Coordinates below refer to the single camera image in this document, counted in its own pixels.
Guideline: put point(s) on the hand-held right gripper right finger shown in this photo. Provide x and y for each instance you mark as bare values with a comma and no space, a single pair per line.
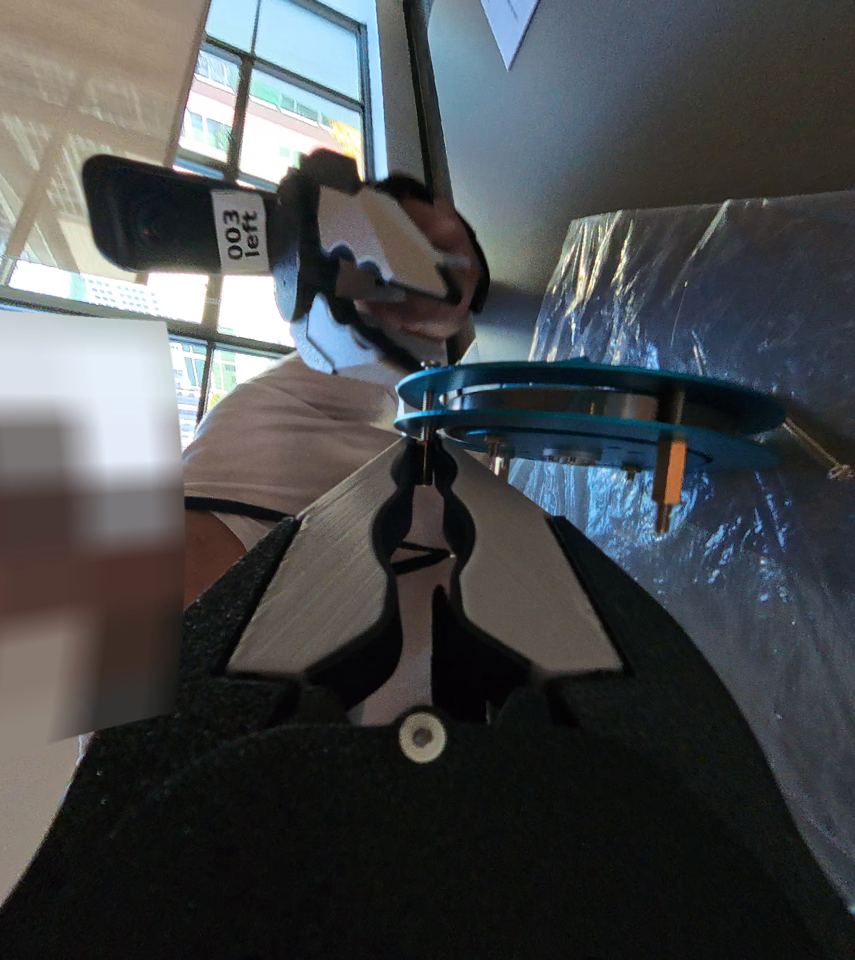
532,592

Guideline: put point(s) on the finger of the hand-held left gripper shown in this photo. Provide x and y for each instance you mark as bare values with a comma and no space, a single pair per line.
334,341
390,240

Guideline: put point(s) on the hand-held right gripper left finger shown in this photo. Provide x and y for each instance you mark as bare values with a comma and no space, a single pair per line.
322,600

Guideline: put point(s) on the brass hex standoff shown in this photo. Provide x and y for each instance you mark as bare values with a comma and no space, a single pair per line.
669,480
426,461

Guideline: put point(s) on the blue metal turntable disc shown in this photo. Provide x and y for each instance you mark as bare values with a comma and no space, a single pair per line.
585,442

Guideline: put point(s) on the person's right forearm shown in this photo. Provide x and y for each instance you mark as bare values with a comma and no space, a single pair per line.
206,559

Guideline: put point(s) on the grey desk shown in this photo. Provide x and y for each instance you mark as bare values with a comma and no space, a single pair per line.
622,112

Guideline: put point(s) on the person's left hand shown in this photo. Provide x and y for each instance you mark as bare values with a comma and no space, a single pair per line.
427,322

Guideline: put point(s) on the large grid window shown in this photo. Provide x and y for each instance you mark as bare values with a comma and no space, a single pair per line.
285,97

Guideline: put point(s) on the large clear plastic bag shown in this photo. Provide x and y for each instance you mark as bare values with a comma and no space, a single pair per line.
772,600

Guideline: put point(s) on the printed instruction sheet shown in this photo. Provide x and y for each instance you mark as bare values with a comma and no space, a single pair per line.
510,30

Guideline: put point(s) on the small metal rod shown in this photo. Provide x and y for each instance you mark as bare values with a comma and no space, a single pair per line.
817,448

